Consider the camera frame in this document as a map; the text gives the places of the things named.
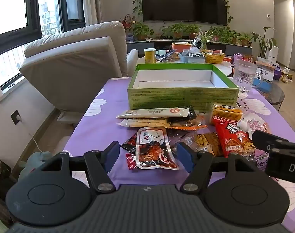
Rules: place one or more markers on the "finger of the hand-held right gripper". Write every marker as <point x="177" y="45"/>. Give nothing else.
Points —
<point x="266" y="139"/>

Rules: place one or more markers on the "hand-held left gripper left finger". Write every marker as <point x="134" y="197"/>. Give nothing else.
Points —
<point x="112" y="155"/>

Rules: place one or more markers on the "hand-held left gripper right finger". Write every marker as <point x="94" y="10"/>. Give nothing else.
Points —
<point x="186" y="156"/>

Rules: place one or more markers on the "clear jelly pouch white cap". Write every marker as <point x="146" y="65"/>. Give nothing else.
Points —
<point x="255" y="123"/>

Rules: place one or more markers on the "clear packet with dark snack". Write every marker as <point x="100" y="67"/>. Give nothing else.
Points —
<point x="183" y="137"/>

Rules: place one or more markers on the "red and black candy packet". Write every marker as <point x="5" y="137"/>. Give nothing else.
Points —
<point x="131" y="161"/>

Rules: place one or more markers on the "large red chips packet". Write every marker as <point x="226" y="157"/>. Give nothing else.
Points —
<point x="232" y="138"/>

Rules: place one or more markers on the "clear red meat snack packet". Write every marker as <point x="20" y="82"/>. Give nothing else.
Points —
<point x="152" y="150"/>

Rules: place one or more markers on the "green cardboard box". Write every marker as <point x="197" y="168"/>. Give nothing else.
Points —
<point x="176" y="94"/>

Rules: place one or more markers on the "clear peanut packet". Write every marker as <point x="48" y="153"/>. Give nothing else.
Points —
<point x="208" y="143"/>

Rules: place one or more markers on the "purple floral tablecloth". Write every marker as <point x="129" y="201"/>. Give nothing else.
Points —
<point x="106" y="126"/>

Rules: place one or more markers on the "orange snack packet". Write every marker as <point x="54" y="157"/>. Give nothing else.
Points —
<point x="188" y="125"/>

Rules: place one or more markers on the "black snack packet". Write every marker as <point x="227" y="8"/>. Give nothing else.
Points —
<point x="192" y="113"/>

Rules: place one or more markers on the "dark glass side table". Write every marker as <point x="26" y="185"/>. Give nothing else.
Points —
<point x="273" y="94"/>

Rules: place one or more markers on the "pale yellow cracker packet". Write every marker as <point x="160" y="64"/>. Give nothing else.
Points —
<point x="145" y="122"/>

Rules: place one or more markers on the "yellow cake packet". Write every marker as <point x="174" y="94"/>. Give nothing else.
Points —
<point x="226" y="114"/>

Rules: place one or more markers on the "long beige snack packet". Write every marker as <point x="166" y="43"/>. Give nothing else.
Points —
<point x="152" y="112"/>

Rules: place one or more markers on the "white printed box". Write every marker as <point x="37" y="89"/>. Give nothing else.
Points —
<point x="263" y="74"/>

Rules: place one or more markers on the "clear glass mug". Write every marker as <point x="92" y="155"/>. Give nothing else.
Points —
<point x="244" y="75"/>

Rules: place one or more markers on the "pale blue cloth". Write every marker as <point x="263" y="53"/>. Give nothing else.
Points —
<point x="34" y="162"/>

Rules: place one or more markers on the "round white coffee table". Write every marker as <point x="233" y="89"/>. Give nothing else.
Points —
<point x="225" y="69"/>

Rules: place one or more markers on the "purple carton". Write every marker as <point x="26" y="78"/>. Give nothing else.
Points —
<point x="238" y="58"/>

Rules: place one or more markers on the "white humidifier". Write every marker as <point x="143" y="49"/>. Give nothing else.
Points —
<point x="274" y="51"/>

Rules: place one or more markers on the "yellow wicker basket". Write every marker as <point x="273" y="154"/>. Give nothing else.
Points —
<point x="213" y="58"/>

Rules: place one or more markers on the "tall leafy floor plant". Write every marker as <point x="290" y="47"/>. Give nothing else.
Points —
<point x="263" y="41"/>

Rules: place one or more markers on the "blue plastic tray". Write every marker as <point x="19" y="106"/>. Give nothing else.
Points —
<point x="191" y="57"/>

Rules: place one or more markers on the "beige recliner sofa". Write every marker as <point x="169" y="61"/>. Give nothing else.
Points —
<point x="74" y="63"/>

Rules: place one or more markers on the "dark flat packets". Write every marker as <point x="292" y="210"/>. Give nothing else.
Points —
<point x="166" y="56"/>

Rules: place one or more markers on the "yellow canister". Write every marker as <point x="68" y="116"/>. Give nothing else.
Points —
<point x="150" y="56"/>

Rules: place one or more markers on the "orange tissue box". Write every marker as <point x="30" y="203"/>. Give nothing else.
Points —
<point x="181" y="47"/>

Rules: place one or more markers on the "grey television cabinet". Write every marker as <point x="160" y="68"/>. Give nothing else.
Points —
<point x="137" y="46"/>

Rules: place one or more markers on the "spider plant in vase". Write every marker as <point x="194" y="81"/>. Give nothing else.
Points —
<point x="203" y="38"/>

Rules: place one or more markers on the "row of potted plants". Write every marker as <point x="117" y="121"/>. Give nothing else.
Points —
<point x="176" y="30"/>

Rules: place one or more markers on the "red flower arrangement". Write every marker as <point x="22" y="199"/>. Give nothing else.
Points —
<point x="126" y="21"/>

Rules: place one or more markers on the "beige curtain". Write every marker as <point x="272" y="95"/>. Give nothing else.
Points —
<point x="91" y="2"/>

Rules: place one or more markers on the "black framed window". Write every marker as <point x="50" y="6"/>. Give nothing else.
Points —
<point x="9" y="7"/>

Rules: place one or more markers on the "dark wall socket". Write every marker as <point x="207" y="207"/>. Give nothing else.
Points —
<point x="16" y="117"/>

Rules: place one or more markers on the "wall-mounted black television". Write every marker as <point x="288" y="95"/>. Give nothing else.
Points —
<point x="183" y="0"/>

